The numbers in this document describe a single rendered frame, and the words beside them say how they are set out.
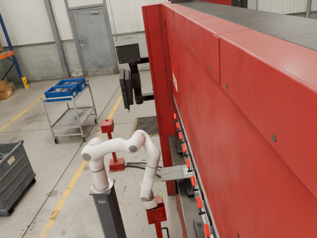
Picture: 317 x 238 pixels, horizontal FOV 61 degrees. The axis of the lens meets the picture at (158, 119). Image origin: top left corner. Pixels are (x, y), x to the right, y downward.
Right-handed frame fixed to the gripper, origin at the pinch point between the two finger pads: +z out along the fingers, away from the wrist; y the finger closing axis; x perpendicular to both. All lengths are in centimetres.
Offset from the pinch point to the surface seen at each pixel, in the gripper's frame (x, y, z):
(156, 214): 4.9, -2.2, -0.7
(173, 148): -70, -36, -9
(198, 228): 42, -29, -13
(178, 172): -12.3, -29.6, -22.7
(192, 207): 17.8, -31.0, -10.0
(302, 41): 126, -43, -152
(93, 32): -759, 62, -72
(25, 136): -369, 230, 56
